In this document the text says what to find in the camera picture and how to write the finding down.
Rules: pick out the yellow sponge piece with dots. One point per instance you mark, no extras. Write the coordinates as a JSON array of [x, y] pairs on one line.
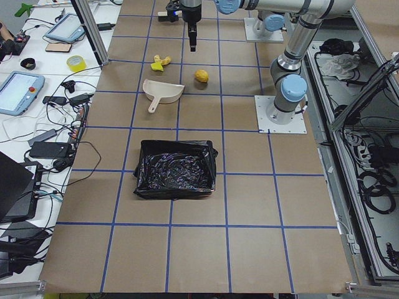
[[157, 66]]

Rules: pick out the bin with black bag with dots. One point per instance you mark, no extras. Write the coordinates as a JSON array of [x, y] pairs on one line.
[[176, 169]]

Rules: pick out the lower blue teach pendant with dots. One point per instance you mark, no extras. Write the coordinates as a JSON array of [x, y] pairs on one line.
[[18, 91]]

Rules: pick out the power strip with plugs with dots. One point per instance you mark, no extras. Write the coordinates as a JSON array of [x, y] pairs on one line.
[[79, 123]]

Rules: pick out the upper blue teach pendant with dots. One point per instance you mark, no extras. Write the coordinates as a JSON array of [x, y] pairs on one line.
[[67, 29]]

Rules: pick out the smartphone with tan case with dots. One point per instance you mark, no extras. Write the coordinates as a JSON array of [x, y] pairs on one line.
[[58, 48]]

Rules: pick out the round orange bread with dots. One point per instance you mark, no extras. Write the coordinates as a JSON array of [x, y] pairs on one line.
[[201, 76]]

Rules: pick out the blue teach pendant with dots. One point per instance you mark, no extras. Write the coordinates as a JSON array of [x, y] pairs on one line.
[[18, 91], [67, 29]]

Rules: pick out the crumpled white plastic bag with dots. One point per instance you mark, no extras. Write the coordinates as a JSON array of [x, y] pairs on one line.
[[340, 66]]

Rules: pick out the yellow tape roll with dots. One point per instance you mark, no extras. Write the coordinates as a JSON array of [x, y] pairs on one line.
[[76, 63]]

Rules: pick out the black laptop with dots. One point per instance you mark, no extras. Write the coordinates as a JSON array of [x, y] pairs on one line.
[[20, 183]]

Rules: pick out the white hand brush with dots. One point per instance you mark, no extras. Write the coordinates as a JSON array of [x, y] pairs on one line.
[[163, 16]]

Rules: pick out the black power adapter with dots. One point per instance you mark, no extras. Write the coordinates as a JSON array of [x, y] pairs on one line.
[[50, 150]]

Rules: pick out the green clamp tool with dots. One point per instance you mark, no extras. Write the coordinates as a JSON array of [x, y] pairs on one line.
[[24, 9]]

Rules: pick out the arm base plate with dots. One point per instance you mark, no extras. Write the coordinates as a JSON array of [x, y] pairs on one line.
[[256, 32], [271, 120]]

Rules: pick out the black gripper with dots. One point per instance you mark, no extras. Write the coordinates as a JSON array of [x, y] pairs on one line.
[[191, 14]]

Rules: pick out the aluminium frame post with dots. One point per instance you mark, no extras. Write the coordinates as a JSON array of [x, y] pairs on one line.
[[89, 25]]

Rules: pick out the croissant shaped bread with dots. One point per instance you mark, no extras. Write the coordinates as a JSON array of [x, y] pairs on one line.
[[163, 62]]

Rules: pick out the beige plastic dustpan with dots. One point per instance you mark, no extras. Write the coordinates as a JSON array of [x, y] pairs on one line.
[[161, 92]]

